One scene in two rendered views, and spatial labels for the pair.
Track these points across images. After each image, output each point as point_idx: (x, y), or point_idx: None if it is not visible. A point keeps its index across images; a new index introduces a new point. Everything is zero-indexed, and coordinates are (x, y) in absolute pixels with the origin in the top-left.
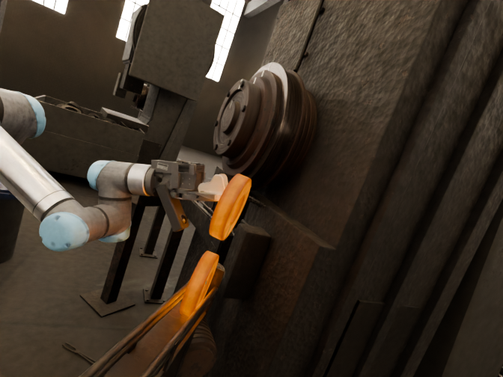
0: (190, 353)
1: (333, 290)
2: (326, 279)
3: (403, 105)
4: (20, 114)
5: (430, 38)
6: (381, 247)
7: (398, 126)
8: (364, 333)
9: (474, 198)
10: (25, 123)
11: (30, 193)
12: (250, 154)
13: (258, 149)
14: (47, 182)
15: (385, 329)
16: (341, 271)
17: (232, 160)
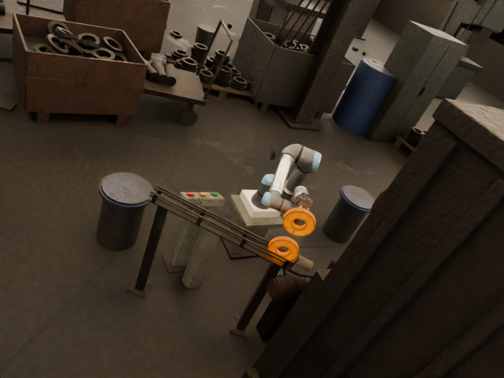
0: (271, 280)
1: (316, 307)
2: (315, 295)
3: (373, 216)
4: (306, 160)
5: (396, 181)
6: (346, 308)
7: (368, 228)
8: (323, 364)
9: (435, 350)
10: (307, 163)
11: (271, 184)
12: None
13: None
14: (277, 183)
15: (331, 375)
16: (322, 299)
17: None
